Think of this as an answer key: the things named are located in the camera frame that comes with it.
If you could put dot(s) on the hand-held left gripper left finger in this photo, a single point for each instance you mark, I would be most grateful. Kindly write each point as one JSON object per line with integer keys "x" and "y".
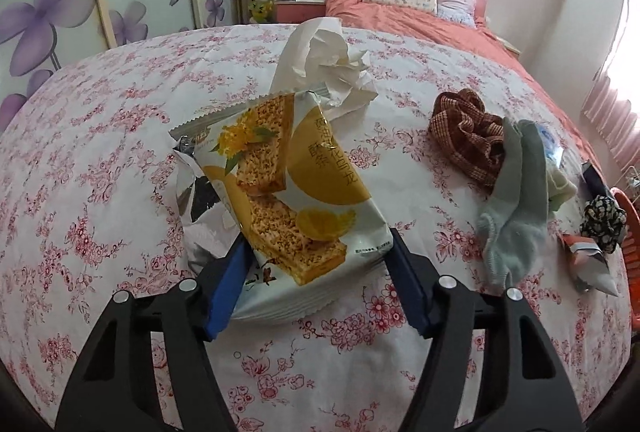
{"x": 227, "y": 292}

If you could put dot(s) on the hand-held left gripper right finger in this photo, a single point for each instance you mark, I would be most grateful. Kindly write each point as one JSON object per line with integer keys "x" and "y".
{"x": 410, "y": 292}

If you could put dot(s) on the yellow and white snack packet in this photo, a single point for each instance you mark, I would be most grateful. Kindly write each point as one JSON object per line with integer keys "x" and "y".
{"x": 280, "y": 172}

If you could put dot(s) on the orange plastic basket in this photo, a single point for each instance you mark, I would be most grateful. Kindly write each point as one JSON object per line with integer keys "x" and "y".
{"x": 632, "y": 262}

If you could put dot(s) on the grey-green sock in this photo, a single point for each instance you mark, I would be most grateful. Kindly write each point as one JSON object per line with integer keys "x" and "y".
{"x": 515, "y": 212}

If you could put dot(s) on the brown plaid cloth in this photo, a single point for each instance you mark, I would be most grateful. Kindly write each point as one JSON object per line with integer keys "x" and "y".
{"x": 460, "y": 132}

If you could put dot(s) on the red floral bedsheet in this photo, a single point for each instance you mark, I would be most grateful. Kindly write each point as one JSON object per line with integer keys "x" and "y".
{"x": 100, "y": 162}

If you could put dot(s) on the small white cloth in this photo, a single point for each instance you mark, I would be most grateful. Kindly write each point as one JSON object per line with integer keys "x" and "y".
{"x": 560, "y": 184}

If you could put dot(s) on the red and white wrapper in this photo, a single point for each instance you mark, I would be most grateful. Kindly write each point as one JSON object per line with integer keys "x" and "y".
{"x": 595, "y": 269}

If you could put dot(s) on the black floral scrunchie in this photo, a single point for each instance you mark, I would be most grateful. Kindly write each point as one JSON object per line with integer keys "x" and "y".
{"x": 602, "y": 222}

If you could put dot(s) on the crumpled white tissue paper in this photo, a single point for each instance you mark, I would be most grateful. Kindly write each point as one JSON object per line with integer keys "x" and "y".
{"x": 325, "y": 57}

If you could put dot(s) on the wooden bedside table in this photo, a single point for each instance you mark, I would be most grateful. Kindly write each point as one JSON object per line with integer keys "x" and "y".
{"x": 507, "y": 46}

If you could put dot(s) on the coral duvet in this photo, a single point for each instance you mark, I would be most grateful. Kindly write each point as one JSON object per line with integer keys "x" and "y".
{"x": 425, "y": 27}

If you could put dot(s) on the pink curtain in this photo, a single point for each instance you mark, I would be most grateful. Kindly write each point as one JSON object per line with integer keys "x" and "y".
{"x": 615, "y": 87}

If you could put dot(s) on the striped ruffled pillow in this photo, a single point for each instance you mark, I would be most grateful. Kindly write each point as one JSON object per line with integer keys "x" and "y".
{"x": 455, "y": 5}

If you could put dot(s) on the pink nightstand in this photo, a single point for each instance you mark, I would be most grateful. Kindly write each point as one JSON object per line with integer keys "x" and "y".
{"x": 297, "y": 10}

